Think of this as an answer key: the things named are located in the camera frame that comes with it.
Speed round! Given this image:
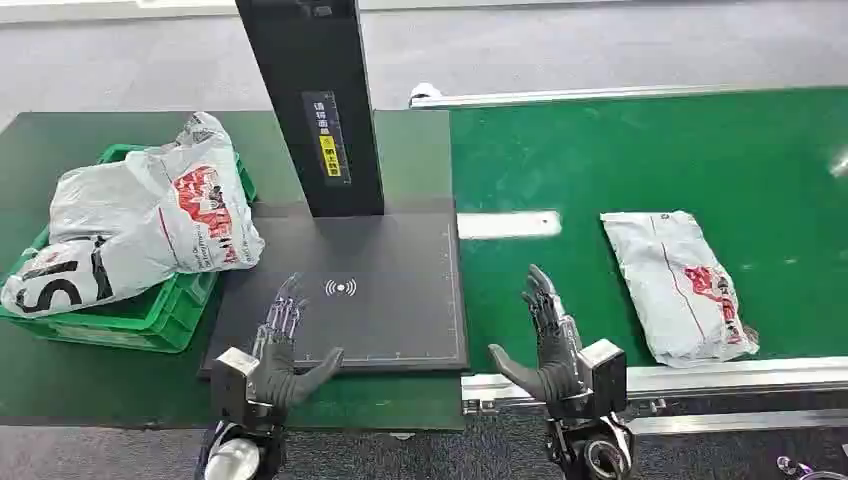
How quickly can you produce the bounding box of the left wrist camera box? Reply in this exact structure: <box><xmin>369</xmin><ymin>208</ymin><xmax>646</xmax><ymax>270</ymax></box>
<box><xmin>210</xmin><ymin>347</ymin><xmax>261</xmax><ymax>427</ymax></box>

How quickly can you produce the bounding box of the grey parcel bag red print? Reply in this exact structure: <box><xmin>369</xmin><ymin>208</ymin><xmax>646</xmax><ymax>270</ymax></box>
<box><xmin>47</xmin><ymin>110</ymin><xmax>267</xmax><ymax>276</ymax></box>
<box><xmin>600</xmin><ymin>210</ymin><xmax>762</xmax><ymax>370</ymax></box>

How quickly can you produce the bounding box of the yellow black column label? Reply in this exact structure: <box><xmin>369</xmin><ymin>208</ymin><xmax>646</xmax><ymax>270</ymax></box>
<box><xmin>301</xmin><ymin>89</ymin><xmax>353</xmax><ymax>187</ymax></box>

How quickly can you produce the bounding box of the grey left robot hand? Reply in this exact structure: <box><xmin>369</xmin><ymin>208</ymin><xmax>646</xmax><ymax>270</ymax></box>
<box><xmin>250</xmin><ymin>274</ymin><xmax>345</xmax><ymax>413</ymax></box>

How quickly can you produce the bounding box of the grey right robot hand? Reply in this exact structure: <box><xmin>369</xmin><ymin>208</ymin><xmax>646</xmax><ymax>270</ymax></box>
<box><xmin>488</xmin><ymin>264</ymin><xmax>589</xmax><ymax>405</ymax></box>

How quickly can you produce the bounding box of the green conveyor belt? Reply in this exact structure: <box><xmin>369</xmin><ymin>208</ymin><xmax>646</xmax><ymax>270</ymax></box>
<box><xmin>449</xmin><ymin>86</ymin><xmax>848</xmax><ymax>374</ymax></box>

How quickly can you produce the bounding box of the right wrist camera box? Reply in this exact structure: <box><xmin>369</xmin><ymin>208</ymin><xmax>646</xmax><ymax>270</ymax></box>
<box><xmin>577</xmin><ymin>338</ymin><xmax>629</xmax><ymax>419</ymax></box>

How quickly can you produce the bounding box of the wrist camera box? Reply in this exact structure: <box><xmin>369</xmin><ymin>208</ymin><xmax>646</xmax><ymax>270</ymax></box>
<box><xmin>577</xmin><ymin>338</ymin><xmax>629</xmax><ymax>419</ymax></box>
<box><xmin>210</xmin><ymin>347</ymin><xmax>261</xmax><ymax>427</ymax></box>

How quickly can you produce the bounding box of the black scanner base plate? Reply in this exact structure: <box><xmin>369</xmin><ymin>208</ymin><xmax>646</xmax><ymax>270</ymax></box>
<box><xmin>199</xmin><ymin>211</ymin><xmax>471</xmax><ymax>377</ymax></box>

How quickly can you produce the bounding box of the green plastic crate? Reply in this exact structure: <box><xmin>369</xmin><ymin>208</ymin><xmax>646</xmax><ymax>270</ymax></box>
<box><xmin>0</xmin><ymin>143</ymin><xmax>259</xmax><ymax>355</ymax></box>

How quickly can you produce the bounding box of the white patch on belt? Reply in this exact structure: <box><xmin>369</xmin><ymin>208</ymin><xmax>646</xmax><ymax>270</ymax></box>
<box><xmin>456</xmin><ymin>210</ymin><xmax>563</xmax><ymax>242</ymax></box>

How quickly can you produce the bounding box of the metal object with cable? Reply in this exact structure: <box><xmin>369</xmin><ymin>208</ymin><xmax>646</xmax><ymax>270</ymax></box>
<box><xmin>775</xmin><ymin>454</ymin><xmax>848</xmax><ymax>480</ymax></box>

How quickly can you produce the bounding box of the silver conveyor rail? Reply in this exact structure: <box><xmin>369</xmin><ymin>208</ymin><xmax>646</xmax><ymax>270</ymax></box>
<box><xmin>460</xmin><ymin>356</ymin><xmax>848</xmax><ymax>419</ymax></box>
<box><xmin>408</xmin><ymin>82</ymin><xmax>848</xmax><ymax>111</ymax></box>

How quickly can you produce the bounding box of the grey parcel bag black print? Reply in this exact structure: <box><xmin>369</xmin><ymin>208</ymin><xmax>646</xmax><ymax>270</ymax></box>
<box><xmin>0</xmin><ymin>233</ymin><xmax>179</xmax><ymax>320</ymax></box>

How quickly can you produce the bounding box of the black scanner column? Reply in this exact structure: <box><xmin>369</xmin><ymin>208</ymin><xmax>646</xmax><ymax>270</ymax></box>
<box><xmin>234</xmin><ymin>0</ymin><xmax>386</xmax><ymax>219</ymax></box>

